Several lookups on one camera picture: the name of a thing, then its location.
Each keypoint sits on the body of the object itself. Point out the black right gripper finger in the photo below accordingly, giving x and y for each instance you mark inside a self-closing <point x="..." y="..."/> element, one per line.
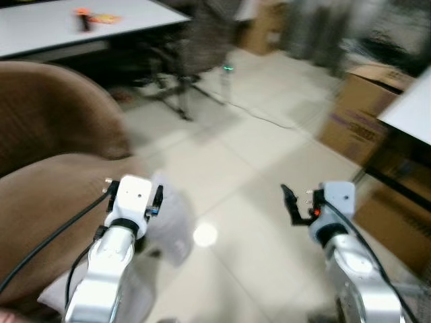
<point x="292" y="205"/>

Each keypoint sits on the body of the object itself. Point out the brown fabric sofa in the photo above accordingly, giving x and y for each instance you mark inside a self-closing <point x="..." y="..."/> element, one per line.
<point x="54" y="114"/>

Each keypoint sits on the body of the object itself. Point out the large brown cardboard box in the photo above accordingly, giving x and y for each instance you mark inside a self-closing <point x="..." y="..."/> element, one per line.
<point x="397" y="222"/>

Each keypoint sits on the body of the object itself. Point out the cardboard box purple print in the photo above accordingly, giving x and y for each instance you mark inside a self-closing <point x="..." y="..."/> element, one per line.
<point x="357" y="114"/>

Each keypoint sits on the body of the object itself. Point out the white table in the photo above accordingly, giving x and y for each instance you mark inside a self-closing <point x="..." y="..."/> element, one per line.
<point x="47" y="23"/>
<point x="412" y="111"/>

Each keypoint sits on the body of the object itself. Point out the clear bottle green cap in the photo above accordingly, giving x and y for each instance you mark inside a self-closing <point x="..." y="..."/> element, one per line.
<point x="228" y="81"/>

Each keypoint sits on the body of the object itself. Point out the dark mesh office chair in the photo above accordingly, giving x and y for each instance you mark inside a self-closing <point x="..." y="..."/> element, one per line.
<point x="202" y="40"/>

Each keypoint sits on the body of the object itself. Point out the grey cabinet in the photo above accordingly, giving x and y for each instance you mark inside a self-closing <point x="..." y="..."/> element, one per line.
<point x="316" y="30"/>

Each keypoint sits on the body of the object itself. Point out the plain small cardboard box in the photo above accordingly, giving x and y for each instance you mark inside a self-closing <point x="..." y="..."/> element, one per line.
<point x="262" y="30"/>

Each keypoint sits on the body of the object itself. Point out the orange packet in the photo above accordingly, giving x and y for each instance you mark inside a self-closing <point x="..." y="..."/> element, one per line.
<point x="106" y="19"/>

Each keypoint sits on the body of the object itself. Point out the small black object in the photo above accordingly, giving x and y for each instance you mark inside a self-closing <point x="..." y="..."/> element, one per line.
<point x="84" y="21"/>

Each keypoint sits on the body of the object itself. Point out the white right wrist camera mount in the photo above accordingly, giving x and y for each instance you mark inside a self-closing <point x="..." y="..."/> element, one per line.
<point x="339" y="198"/>

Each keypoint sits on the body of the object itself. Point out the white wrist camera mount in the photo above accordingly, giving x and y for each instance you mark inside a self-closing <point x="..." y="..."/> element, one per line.
<point x="131" y="198"/>
<point x="339" y="198"/>

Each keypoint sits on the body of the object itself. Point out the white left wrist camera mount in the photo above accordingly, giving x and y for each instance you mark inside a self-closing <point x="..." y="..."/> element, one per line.
<point x="131" y="198"/>

